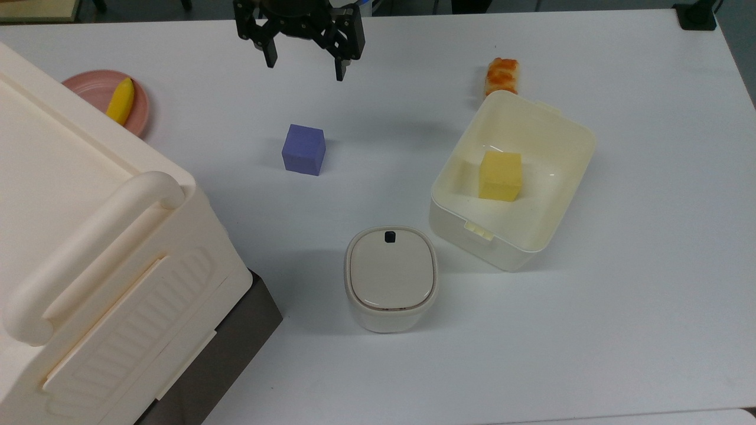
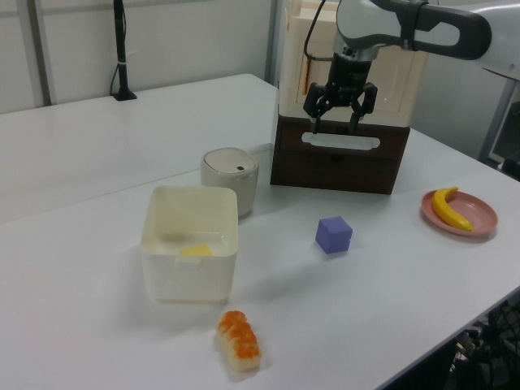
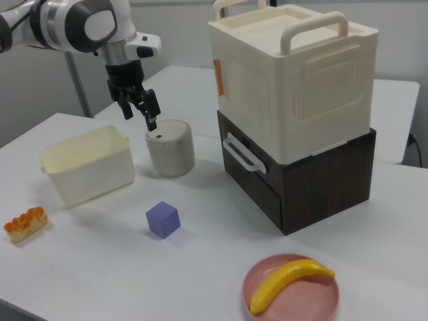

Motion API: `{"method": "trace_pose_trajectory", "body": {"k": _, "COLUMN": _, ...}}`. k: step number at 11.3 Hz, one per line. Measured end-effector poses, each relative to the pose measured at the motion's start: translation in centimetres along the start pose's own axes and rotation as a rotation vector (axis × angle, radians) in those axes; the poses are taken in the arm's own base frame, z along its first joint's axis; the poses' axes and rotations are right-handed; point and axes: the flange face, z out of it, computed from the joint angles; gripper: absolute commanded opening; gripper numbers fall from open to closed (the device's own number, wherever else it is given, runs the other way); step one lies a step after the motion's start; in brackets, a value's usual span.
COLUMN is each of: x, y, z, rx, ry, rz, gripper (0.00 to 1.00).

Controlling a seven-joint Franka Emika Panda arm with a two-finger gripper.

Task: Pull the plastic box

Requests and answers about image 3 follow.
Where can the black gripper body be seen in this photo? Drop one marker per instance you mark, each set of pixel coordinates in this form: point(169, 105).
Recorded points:
point(125, 77)

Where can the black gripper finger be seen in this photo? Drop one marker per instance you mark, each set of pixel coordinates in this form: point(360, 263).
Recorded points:
point(150, 107)
point(126, 106)

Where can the cream plastic box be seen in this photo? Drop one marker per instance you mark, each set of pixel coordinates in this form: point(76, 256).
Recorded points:
point(87, 164)

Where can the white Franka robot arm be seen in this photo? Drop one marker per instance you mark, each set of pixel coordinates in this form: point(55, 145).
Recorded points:
point(80, 26)

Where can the dark wooden drawer box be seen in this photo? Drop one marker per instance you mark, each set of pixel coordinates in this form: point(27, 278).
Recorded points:
point(321, 190)

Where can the small beige trash can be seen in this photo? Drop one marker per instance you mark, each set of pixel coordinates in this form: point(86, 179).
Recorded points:
point(171, 150)

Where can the purple cube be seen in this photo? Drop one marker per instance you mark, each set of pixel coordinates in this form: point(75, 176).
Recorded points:
point(162, 220)

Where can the cream wooden toy cabinet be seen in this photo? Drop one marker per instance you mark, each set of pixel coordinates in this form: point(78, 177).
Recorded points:
point(294, 87)

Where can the salmon sushi toy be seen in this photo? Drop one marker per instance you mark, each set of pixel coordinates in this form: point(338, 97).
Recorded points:
point(26, 224)

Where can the yellow toy banana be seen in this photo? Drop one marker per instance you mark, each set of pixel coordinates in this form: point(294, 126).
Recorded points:
point(284, 281)

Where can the pink plate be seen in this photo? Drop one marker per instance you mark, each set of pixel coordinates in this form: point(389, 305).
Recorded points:
point(301, 294)

